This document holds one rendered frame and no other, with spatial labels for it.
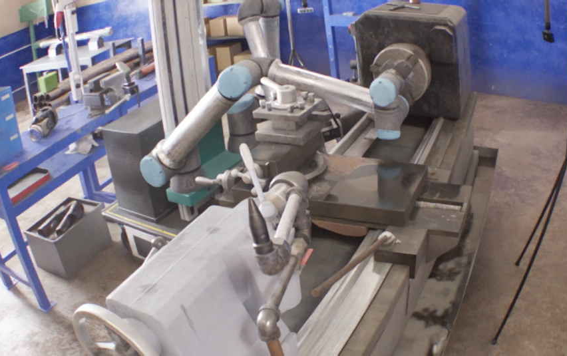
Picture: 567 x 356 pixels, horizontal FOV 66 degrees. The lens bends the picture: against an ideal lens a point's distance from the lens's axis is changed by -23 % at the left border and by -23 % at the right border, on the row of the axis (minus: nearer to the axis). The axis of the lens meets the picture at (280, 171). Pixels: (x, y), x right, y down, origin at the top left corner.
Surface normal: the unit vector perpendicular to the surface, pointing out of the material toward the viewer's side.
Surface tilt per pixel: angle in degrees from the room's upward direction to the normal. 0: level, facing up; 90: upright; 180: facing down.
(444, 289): 0
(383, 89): 85
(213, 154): 90
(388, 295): 0
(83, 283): 0
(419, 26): 90
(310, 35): 90
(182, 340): 76
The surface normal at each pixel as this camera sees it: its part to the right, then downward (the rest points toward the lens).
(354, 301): -0.11, -0.90
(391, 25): -0.45, 0.42
